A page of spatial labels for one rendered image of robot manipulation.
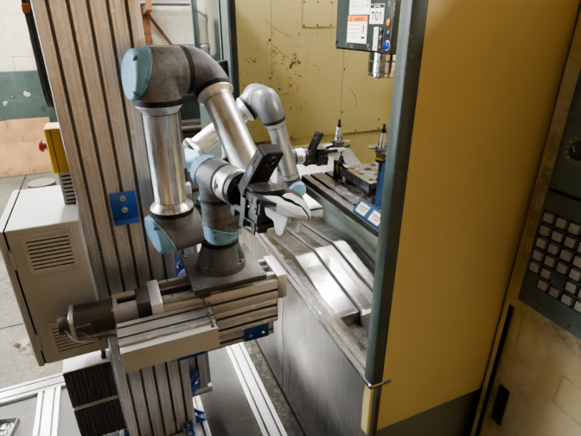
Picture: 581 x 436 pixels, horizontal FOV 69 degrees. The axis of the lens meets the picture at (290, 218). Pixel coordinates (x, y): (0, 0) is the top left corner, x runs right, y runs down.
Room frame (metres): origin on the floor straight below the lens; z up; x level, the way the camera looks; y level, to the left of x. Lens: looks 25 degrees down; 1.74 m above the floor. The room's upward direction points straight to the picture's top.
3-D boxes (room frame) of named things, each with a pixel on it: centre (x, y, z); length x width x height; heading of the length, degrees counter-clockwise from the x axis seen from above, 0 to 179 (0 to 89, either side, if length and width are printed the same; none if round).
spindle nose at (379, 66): (2.11, -0.45, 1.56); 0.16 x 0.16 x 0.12
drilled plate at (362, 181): (2.21, -0.45, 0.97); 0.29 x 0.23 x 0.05; 23
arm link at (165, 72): (1.08, 0.32, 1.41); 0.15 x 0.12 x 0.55; 128
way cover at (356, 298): (1.77, -0.16, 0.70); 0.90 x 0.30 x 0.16; 23
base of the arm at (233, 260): (1.16, 0.22, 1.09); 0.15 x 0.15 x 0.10
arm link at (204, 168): (0.87, 0.16, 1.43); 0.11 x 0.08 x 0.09; 38
